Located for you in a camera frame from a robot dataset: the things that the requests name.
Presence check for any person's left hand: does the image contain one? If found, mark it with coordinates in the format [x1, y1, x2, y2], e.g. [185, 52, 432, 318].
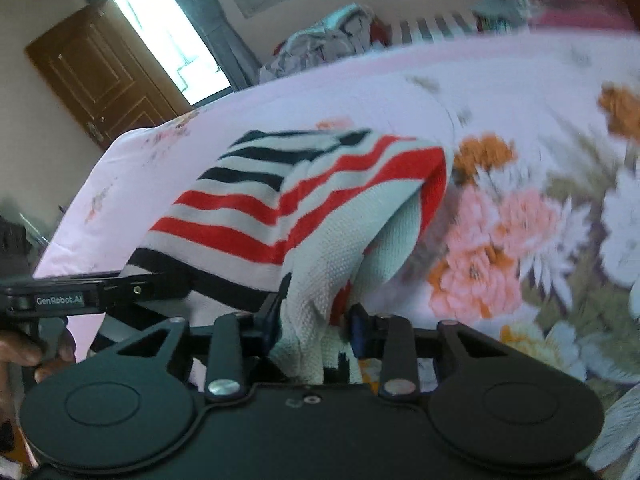
[0, 331, 77, 387]

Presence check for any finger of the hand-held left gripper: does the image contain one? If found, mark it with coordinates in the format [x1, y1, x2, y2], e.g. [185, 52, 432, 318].
[97, 270, 193, 311]
[105, 307, 217, 337]

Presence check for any grey white crumpled clothes pile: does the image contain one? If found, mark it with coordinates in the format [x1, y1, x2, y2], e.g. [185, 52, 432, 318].
[259, 4, 382, 84]

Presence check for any grey curtain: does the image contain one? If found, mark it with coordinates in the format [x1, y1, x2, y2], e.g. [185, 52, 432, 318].
[74, 0, 262, 92]

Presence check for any pink floral bedsheet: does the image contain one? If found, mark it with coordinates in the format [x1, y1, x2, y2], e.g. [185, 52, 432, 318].
[34, 25, 640, 480]

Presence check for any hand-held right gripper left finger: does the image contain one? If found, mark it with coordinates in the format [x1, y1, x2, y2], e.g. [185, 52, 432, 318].
[117, 291, 283, 402]

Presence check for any brown wooden door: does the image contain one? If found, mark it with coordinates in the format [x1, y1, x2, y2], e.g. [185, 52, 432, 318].
[25, 2, 192, 152]

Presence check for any bright glass doorway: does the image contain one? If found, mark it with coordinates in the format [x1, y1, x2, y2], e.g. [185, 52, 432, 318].
[110, 0, 232, 107]

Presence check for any black white red striped sweater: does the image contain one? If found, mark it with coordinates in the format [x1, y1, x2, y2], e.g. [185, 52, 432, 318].
[90, 129, 456, 386]

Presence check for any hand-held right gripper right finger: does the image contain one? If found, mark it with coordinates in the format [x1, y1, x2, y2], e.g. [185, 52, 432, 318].
[347, 302, 507, 403]

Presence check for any grey white striped cloth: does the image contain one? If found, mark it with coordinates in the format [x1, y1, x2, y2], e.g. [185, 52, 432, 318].
[390, 10, 482, 47]

